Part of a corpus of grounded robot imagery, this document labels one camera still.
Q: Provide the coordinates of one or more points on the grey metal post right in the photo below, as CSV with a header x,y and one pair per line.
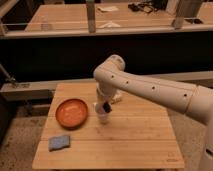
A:
x,y
187,11

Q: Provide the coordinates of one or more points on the background wooden workbench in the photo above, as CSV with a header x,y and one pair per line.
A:
x,y
74,17

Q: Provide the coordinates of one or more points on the clear plastic cup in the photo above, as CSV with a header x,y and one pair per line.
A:
x,y
44,26

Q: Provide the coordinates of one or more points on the blue sponge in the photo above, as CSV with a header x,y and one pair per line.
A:
x,y
59,142

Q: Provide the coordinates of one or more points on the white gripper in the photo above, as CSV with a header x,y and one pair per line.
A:
x,y
104,96

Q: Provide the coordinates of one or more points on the grey metal post left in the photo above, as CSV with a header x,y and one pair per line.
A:
x,y
90,6

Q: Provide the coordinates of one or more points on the orange plate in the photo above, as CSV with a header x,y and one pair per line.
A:
x,y
71,113

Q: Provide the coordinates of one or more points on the wooden table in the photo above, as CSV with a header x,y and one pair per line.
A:
x,y
138,135

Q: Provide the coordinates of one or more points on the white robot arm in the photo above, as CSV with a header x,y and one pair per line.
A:
x,y
193,100

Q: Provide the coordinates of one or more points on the white paper sheet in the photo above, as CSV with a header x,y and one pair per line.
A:
x,y
108,9

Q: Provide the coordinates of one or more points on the grey metal post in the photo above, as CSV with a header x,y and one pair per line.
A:
x,y
187,11
90,6

